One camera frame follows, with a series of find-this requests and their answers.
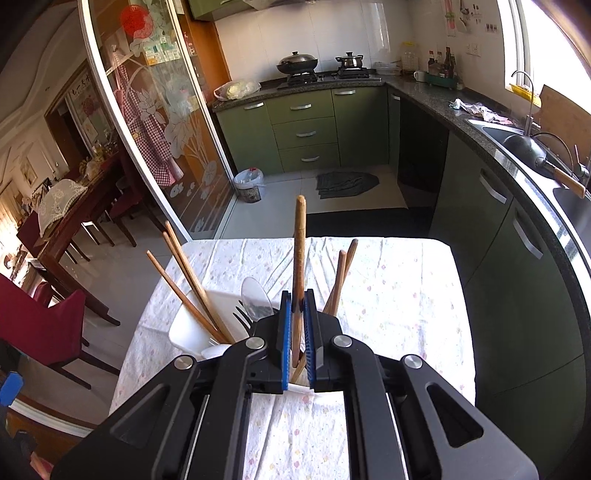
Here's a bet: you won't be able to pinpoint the green upper cabinet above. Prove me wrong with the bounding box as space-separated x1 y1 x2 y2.
187 0 246 22

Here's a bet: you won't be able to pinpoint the red upholstered dining chair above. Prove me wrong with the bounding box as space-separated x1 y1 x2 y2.
0 271 122 391
107 181 154 248

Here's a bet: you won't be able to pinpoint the green condiment rack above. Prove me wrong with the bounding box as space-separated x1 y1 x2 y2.
425 73 465 89

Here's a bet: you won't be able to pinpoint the red checkered apron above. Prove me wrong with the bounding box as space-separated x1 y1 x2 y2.
112 61 184 186

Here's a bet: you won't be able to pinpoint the black plastic fork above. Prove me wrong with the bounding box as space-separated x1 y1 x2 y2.
232 299 254 329

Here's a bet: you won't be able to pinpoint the plastic bag on counter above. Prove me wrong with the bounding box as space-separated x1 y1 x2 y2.
213 80 262 102

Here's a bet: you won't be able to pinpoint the wok with wooden handle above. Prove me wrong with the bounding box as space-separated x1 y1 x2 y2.
502 133 588 199

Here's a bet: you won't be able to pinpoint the etched glass sliding door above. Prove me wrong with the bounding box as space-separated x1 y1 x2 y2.
78 0 237 243

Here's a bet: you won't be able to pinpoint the white lace cloth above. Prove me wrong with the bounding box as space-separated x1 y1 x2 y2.
37 178 89 232

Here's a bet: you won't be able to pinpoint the black wok on stove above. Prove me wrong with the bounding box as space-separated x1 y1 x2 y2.
276 51 320 75

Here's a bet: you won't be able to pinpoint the gas stove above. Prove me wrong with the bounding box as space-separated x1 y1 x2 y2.
277 67 385 89

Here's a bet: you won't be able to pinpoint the white floral tablecloth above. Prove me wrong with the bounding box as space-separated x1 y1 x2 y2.
109 237 477 480

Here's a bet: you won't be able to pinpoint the dark wooden dining table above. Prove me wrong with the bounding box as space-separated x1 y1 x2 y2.
38 156 140 326

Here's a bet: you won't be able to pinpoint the clear plastic jar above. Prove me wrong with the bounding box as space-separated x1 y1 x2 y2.
400 42 419 75

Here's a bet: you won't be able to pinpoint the brown cutting board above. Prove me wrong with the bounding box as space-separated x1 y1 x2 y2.
537 84 591 163

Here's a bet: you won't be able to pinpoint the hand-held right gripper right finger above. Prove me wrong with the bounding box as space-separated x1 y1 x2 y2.
303 289 539 480

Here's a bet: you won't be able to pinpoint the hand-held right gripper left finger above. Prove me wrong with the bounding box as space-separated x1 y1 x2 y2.
50 290 293 480

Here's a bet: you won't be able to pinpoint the trash bin with white bag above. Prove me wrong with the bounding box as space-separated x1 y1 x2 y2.
233 168 267 203

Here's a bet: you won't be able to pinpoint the white plastic utensil holder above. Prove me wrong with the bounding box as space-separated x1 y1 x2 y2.
168 290 320 394

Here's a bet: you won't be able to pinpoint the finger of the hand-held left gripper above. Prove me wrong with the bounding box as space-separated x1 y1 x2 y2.
0 370 24 407

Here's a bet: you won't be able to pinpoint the dark floor rag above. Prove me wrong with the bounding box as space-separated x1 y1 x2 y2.
315 171 380 200

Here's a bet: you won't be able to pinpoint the dark granite countertop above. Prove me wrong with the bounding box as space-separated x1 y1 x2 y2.
210 73 591 296

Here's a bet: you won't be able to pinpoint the clear plastic spoon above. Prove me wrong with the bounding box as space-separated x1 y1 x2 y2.
240 276 274 324

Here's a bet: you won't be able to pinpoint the green cabinet drawer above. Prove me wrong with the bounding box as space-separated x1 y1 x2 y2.
277 144 341 172
272 117 339 149
269 91 336 124

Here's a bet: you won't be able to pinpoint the crumpled dish rag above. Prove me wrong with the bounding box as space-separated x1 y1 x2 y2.
446 98 514 126

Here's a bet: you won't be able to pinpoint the red paper door decoration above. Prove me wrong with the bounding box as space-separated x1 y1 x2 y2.
119 6 154 41

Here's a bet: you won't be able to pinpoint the yellow holder on faucet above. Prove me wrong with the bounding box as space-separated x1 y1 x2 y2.
507 82 544 105

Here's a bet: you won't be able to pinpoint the dark sauce bottles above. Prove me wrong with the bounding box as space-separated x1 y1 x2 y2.
427 46 459 79

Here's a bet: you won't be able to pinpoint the green kitchen cabinets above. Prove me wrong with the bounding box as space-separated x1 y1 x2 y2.
215 85 589 416

